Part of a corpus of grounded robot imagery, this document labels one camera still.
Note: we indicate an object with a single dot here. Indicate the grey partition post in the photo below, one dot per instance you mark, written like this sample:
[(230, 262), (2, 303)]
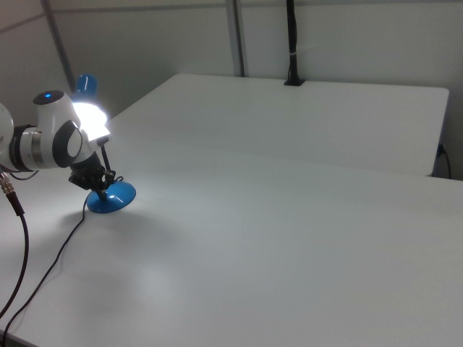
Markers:
[(235, 36)]

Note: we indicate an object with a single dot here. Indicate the white plastic table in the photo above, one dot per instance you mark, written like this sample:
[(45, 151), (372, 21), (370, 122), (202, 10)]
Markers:
[(289, 119)]

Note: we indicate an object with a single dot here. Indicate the black camera pole with clamp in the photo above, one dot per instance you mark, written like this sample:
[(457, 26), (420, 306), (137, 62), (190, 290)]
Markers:
[(292, 36)]

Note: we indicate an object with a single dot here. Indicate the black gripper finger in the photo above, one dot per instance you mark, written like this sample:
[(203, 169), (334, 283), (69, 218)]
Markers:
[(109, 178), (101, 189)]

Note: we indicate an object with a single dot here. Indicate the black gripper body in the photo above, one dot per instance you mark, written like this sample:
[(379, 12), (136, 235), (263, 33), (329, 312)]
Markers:
[(87, 170)]

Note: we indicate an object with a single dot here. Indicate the blue gooseneck desk lamp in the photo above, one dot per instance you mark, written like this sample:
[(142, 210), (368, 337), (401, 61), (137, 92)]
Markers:
[(115, 199)]

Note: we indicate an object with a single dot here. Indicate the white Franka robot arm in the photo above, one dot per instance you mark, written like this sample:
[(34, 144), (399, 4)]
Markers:
[(54, 112)]

